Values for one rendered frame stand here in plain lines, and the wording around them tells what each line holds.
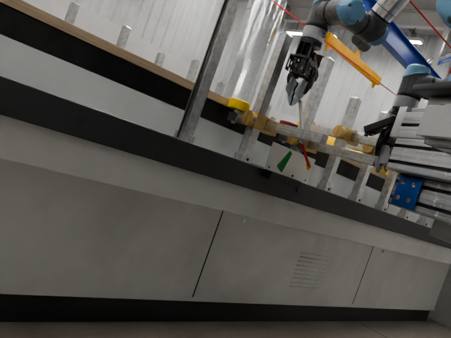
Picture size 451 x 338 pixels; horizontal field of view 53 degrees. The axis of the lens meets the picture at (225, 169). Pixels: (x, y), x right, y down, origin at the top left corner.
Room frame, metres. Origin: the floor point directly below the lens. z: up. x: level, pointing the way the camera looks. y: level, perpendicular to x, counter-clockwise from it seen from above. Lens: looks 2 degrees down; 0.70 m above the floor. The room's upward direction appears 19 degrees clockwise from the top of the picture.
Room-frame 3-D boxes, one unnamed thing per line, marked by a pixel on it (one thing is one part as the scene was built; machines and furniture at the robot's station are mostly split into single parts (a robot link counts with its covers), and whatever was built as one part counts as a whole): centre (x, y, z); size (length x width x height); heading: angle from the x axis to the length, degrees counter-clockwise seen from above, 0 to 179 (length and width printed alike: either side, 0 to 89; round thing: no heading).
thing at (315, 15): (1.48, -0.13, 1.24); 0.09 x 0.08 x 0.11; 33
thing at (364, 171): (2.04, -0.59, 0.88); 0.03 x 0.03 x 0.48; 43
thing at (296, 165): (1.66, -0.22, 0.75); 0.26 x 0.01 x 0.10; 133
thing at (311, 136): (1.52, -0.10, 0.84); 0.43 x 0.03 x 0.04; 43
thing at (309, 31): (1.48, -0.13, 1.16); 0.08 x 0.08 x 0.05
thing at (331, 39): (6.67, -1.26, 2.65); 1.70 x 0.09 x 0.32; 137
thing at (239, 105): (1.67, 0.03, 0.85); 0.08 x 0.08 x 0.11
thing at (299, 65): (1.48, -0.12, 1.08); 0.09 x 0.08 x 0.12; 153
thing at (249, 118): (1.54, -0.06, 0.84); 0.13 x 0.06 x 0.05; 133
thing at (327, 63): (1.70, -0.23, 0.93); 0.03 x 0.03 x 0.48; 43
